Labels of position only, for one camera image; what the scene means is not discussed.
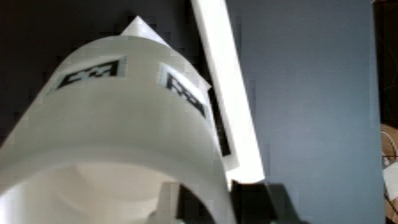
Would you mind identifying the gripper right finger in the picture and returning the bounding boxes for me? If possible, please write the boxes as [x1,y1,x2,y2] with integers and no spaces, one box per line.
[232,182,306,224]

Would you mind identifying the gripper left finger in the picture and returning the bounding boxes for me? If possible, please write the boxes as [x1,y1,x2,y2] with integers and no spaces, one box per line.
[147,182,205,224]

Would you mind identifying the white lamp shade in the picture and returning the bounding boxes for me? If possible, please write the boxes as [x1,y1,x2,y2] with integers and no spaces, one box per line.
[0,36,237,224]

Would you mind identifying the white L-shaped fence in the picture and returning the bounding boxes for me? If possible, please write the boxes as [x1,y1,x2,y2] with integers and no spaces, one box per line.
[191,0,266,183]

